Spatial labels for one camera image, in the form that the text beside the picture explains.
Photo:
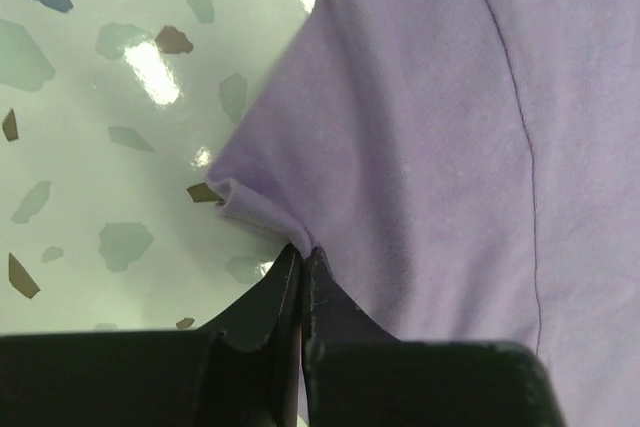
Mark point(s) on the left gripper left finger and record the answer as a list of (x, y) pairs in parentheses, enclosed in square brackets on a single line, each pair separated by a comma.
[(238, 369)]

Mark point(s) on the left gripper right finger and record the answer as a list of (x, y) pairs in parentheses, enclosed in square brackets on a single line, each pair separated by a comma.
[(357, 374)]

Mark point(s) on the purple t shirt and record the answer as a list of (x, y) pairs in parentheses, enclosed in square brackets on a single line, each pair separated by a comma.
[(471, 169)]

